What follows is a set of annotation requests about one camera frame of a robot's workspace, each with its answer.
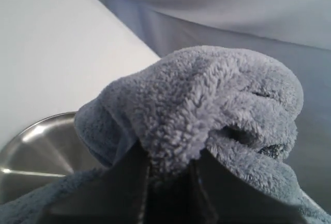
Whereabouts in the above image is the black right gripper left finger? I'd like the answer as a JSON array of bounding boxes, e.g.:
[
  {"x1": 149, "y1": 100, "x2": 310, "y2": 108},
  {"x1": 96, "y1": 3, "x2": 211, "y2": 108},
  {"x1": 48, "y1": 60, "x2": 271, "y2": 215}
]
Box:
[{"x1": 37, "y1": 142, "x2": 149, "y2": 223}]

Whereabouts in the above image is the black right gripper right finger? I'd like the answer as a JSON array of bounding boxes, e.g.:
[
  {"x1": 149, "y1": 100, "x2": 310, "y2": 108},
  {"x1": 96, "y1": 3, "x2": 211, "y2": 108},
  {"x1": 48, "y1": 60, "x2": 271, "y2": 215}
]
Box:
[{"x1": 187, "y1": 148, "x2": 262, "y2": 224}]

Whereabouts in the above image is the blue-grey fluffy towel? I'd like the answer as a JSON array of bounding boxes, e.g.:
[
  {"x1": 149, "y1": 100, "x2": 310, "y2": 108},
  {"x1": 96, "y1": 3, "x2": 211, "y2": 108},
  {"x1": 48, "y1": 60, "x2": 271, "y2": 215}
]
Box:
[{"x1": 1, "y1": 46, "x2": 330, "y2": 223}]

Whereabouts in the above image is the round stainless steel plate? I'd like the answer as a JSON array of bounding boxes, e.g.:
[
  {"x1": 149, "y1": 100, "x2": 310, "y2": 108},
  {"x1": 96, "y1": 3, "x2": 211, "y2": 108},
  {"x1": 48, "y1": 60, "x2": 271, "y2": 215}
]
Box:
[{"x1": 1, "y1": 112, "x2": 101, "y2": 204}]

